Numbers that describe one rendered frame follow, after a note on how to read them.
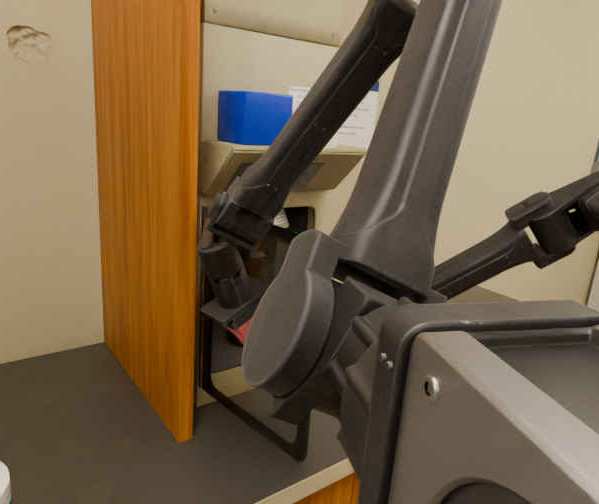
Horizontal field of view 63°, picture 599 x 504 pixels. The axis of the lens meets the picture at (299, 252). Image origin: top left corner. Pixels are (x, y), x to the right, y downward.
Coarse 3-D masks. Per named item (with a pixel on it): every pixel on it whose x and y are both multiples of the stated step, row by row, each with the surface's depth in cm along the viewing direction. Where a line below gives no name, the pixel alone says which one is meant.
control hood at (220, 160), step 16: (208, 144) 89; (224, 144) 85; (240, 144) 86; (208, 160) 89; (224, 160) 85; (240, 160) 86; (256, 160) 88; (320, 160) 96; (336, 160) 99; (352, 160) 101; (208, 176) 90; (224, 176) 88; (320, 176) 102; (336, 176) 105; (208, 192) 91
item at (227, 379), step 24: (264, 240) 82; (288, 240) 78; (264, 264) 83; (216, 336) 97; (216, 360) 98; (240, 360) 92; (216, 384) 100; (240, 384) 93; (240, 408) 94; (264, 408) 89; (264, 432) 90; (288, 432) 85; (288, 456) 86
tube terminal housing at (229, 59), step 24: (216, 48) 88; (240, 48) 91; (264, 48) 93; (288, 48) 97; (312, 48) 100; (336, 48) 104; (216, 72) 89; (240, 72) 92; (264, 72) 95; (288, 72) 98; (312, 72) 102; (216, 96) 90; (216, 120) 91; (312, 192) 110; (312, 216) 115
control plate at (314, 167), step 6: (240, 168) 88; (246, 168) 88; (312, 168) 98; (318, 168) 99; (234, 174) 89; (240, 174) 89; (306, 174) 99; (312, 174) 100; (300, 180) 100; (306, 180) 101; (228, 186) 92; (294, 186) 101; (300, 186) 102
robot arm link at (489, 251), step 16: (544, 192) 76; (512, 208) 79; (528, 208) 76; (544, 208) 75; (512, 224) 77; (528, 224) 76; (496, 240) 80; (512, 240) 77; (528, 240) 77; (464, 256) 82; (480, 256) 80; (496, 256) 79; (512, 256) 78; (528, 256) 78; (544, 256) 79; (560, 256) 79; (448, 272) 82; (464, 272) 80; (480, 272) 80; (496, 272) 80; (432, 288) 82; (448, 288) 82; (464, 288) 82
